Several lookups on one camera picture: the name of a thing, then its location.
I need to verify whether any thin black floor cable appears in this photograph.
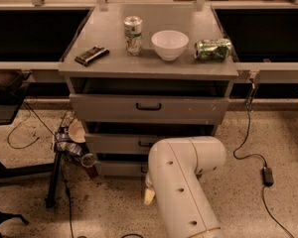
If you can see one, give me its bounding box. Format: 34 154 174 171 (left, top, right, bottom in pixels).
6 97 75 238

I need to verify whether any black stand with legs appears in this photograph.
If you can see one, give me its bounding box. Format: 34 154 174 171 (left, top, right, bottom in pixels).
0 151 62 208

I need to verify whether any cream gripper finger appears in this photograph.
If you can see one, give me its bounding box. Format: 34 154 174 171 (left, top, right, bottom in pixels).
144 187 155 205

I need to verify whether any grey bottom drawer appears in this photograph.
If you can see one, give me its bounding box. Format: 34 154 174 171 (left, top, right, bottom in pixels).
95 154 148 179

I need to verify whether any upright white soda can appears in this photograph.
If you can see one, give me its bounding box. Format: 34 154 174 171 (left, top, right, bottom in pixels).
124 16 143 56

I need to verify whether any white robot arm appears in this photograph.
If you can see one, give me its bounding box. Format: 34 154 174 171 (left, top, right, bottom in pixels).
145 136 226 238

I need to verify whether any dark bin at left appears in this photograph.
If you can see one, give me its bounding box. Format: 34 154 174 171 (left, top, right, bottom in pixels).
0 70 29 125

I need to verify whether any small bowl on floor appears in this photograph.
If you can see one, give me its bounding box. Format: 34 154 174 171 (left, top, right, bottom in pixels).
69 120 85 143

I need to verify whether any white bowl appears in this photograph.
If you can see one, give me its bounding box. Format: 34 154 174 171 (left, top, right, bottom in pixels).
151 30 189 61

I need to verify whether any grey drawer cabinet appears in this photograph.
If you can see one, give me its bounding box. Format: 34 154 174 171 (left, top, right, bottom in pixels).
58 3 239 183

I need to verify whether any green soda can lying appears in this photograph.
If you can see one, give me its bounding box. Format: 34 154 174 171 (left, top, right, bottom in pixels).
195 39 231 60

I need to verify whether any black power adapter with cable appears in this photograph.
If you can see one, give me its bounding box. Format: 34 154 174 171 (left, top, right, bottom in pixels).
232 79 295 238

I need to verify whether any black snack bar packet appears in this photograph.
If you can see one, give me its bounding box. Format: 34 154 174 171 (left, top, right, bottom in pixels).
74 47 109 66

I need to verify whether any grey top drawer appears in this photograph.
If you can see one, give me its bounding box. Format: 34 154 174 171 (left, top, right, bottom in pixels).
70 78 229 125

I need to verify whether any cup on floor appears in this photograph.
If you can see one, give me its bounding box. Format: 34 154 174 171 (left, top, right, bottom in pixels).
80 153 98 179

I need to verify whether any black tripod foot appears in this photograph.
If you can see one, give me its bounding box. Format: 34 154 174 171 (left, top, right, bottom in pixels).
0 211 29 238

